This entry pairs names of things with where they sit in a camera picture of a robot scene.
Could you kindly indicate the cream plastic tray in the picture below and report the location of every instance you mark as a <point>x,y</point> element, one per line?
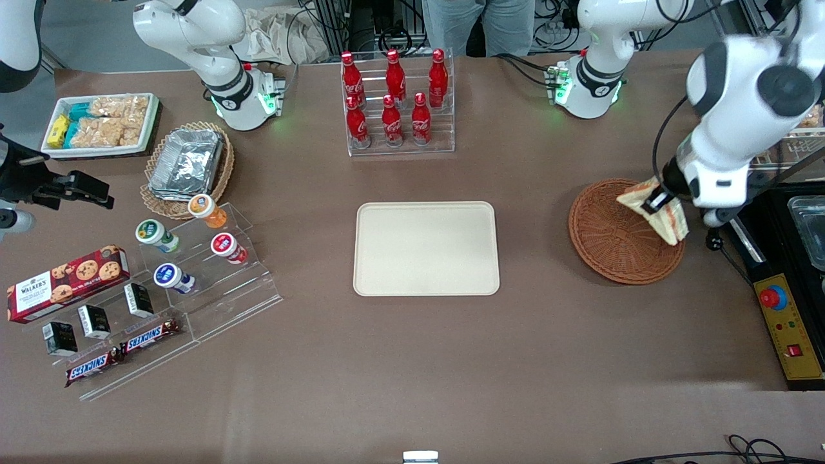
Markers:
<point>425,248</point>

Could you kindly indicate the blue snack pack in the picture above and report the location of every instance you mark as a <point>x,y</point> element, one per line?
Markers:
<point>71,134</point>
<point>80,111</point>

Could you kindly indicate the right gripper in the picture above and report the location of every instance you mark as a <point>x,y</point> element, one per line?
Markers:
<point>20,175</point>

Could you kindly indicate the beige crumpled cloth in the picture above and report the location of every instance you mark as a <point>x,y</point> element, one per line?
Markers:
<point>277,35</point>

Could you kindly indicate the yellow emergency stop control box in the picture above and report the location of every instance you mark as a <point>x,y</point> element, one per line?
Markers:
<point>789,328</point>

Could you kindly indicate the Snickers chocolate bar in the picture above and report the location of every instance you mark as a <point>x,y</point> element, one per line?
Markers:
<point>93,367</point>
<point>151,335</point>

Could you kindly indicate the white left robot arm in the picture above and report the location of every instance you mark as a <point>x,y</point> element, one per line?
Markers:
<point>741,96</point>

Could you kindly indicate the orange lid gum jar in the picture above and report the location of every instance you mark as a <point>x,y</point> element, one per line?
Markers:
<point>203,206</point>

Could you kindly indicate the clear glass container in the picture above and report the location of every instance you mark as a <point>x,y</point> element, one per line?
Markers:
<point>809,225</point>

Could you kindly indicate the brown wicker basket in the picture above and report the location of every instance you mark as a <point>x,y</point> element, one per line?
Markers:
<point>612,248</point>

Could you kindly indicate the red cola bottle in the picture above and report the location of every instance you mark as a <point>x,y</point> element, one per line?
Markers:
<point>352,77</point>
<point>358,125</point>
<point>392,124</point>
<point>438,80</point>
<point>421,122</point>
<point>396,76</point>

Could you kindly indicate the small black box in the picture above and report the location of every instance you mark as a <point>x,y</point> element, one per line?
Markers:
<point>60,339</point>
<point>94,322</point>
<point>138,299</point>

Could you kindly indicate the small white bracket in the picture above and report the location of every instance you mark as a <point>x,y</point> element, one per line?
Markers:
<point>420,457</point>

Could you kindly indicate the clear acrylic tiered stand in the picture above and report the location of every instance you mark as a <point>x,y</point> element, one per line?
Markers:
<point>238,290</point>

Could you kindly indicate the black appliance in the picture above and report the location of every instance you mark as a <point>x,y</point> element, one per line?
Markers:
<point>773,251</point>

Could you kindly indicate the red lid gum jar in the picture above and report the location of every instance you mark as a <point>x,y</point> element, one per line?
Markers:
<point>222,245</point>

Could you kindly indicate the light wicker basket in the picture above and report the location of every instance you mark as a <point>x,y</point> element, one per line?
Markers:
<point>222,174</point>

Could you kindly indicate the yellow snack pack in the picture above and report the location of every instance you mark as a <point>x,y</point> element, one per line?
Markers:
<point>58,131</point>

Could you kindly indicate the red Walkers cookie box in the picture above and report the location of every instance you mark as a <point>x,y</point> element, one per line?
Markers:
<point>64,283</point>

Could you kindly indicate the purple lid gum jar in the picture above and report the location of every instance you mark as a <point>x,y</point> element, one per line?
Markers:
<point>166,275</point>

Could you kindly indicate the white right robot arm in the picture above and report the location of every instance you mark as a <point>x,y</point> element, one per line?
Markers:
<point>193,32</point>

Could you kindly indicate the green lid gum jar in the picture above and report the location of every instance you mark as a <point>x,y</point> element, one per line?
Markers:
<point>150,232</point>

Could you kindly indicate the rice cracker snack pack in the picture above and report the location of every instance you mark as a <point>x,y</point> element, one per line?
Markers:
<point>122,106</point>
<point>106,132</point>

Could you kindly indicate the white snack tray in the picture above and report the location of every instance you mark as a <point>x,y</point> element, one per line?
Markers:
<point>151,129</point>

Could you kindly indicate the clear acrylic bottle rack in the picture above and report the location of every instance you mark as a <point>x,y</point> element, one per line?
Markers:
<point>445,138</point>

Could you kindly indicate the triangle sandwich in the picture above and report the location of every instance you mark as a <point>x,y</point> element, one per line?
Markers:
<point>671,225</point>

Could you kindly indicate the person in blue jeans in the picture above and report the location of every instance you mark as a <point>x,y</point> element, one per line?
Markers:
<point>464,26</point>

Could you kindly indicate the aluminium foil container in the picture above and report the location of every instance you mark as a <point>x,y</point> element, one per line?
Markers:
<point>187,161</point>

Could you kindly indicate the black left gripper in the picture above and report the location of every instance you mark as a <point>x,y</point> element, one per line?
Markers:
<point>669,175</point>

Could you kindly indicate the black metal frame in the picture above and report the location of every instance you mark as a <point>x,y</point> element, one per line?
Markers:
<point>367,26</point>

